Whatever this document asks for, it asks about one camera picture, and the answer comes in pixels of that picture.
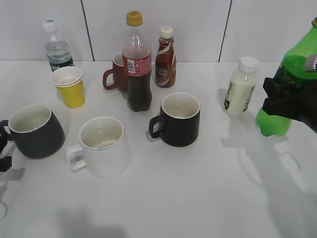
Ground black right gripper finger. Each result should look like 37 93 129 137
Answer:
263 77 317 132

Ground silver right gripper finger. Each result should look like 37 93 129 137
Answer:
305 55 317 72

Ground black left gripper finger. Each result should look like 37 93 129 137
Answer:
0 126 13 173

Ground green sprite bottle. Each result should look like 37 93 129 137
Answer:
256 19 317 137

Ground dark gray round mug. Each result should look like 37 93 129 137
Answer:
0 104 65 159

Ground yellow paper cup stack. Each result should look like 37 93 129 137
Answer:
50 66 85 109

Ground white milk bottle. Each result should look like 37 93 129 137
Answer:
224 57 259 116

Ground white ceramic mug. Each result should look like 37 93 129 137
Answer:
65 116 130 178

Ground clear water bottle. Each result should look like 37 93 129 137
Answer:
43 20 74 72

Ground black ceramic mug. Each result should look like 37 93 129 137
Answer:
148 92 201 147

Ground brown coffee drink bottle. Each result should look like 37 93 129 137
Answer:
155 26 177 88

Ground dark red ceramic mug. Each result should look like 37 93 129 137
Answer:
103 52 128 93

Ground cola bottle yellow cap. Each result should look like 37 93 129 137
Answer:
122 10 152 112

